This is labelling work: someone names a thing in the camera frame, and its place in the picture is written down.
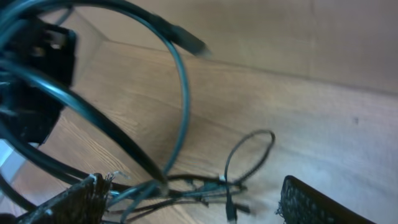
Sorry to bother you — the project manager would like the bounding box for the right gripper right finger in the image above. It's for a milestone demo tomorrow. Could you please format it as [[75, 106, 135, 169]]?
[[275, 175, 372, 224]]

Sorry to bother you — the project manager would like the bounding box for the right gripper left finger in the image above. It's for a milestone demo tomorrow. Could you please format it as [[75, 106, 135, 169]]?
[[17, 173, 111, 224]]

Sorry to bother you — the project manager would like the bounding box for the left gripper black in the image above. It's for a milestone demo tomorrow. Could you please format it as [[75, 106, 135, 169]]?
[[1, 17, 77, 144]]

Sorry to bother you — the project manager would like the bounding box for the black USB cable short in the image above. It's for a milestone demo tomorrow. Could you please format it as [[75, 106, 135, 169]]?
[[125, 130, 274, 224]]

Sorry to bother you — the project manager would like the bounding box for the black USB cable long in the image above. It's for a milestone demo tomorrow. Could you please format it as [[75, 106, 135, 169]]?
[[0, 0, 212, 224]]

